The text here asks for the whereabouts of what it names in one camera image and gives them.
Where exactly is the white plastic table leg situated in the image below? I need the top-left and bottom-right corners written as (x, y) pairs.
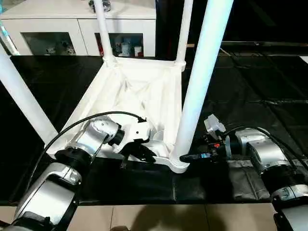
top-left (170, 0), bottom-right (235, 162)
top-left (93, 0), bottom-right (117, 68)
top-left (174, 0), bottom-right (194, 71)
top-left (0, 46), bottom-right (59, 146)

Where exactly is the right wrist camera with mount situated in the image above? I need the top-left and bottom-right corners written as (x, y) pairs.
top-left (204, 114), bottom-right (227, 146)

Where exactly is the pale blue plastic sheet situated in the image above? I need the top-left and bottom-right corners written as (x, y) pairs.
top-left (0, 22), bottom-right (20, 56)

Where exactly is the long black bar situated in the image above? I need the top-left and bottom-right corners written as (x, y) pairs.
top-left (220, 42), bottom-right (308, 50)

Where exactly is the dark object on cabinet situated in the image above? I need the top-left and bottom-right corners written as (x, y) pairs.
top-left (88, 0), bottom-right (112, 13)

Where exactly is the black work mat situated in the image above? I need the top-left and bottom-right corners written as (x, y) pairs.
top-left (0, 51), bottom-right (308, 205)

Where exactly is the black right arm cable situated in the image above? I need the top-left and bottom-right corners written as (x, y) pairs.
top-left (220, 126), bottom-right (308, 170)

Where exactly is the white plastic table top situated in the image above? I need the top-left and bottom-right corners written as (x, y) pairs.
top-left (45, 57), bottom-right (191, 174)

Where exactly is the white glass-door cabinet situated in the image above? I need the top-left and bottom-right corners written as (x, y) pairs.
top-left (0, 0), bottom-right (157, 58)

